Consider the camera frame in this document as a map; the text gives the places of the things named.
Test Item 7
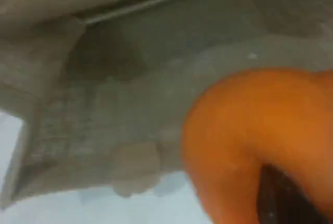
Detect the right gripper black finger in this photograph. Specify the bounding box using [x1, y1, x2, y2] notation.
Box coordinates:
[255, 163, 333, 224]

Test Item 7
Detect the orange fruit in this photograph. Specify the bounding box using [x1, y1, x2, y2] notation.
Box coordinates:
[180, 67, 333, 224]

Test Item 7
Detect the brown burlap tote bag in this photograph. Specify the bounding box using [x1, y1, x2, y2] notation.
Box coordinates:
[0, 0, 333, 205]

